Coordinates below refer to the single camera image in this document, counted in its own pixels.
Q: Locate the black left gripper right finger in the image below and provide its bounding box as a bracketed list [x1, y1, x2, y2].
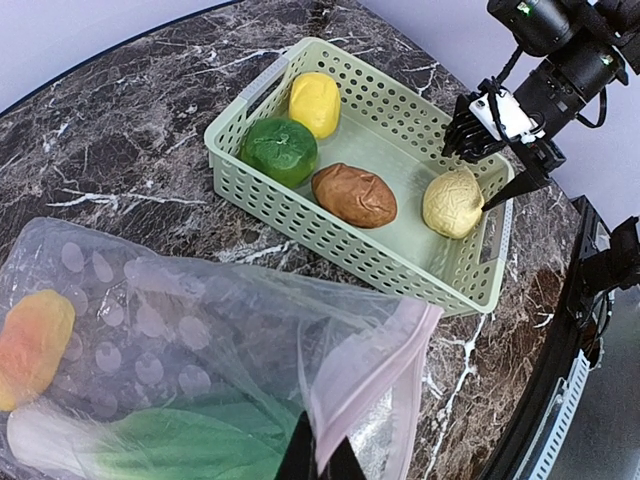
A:
[322, 437, 366, 480]

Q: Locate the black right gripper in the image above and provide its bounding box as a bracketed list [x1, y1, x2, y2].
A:
[482, 139, 565, 211]

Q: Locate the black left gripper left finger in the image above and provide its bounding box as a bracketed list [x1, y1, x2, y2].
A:
[275, 414, 318, 480]

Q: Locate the pale yellow walnut toy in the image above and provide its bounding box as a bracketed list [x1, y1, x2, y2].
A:
[422, 167, 485, 240]

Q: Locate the green white bok choy toy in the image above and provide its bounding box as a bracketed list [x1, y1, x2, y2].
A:
[7, 398, 297, 479]

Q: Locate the brown mushroom toy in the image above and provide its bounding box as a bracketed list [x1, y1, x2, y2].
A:
[311, 163, 398, 229]

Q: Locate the clear zip top bag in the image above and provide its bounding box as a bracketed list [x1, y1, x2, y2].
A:
[1, 217, 442, 479]

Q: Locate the orange yellow toy food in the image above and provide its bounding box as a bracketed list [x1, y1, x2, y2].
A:
[1, 289, 76, 412]

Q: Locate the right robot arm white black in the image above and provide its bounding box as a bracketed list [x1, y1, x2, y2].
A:
[471, 1, 639, 208]

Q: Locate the pale green plastic basket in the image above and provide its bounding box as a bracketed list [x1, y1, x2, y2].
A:
[204, 37, 514, 316]

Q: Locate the yellow lemon toy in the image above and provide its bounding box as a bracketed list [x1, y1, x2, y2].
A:
[288, 72, 341, 140]

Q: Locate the green pepper toy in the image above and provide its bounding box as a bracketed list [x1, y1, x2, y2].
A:
[239, 117, 318, 189]

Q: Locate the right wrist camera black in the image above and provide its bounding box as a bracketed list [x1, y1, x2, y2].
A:
[442, 82, 546, 163]

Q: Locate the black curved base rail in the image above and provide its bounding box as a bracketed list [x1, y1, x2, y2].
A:
[480, 196, 639, 479]

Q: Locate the white slotted cable duct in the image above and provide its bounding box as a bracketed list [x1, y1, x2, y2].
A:
[515, 349, 591, 480]

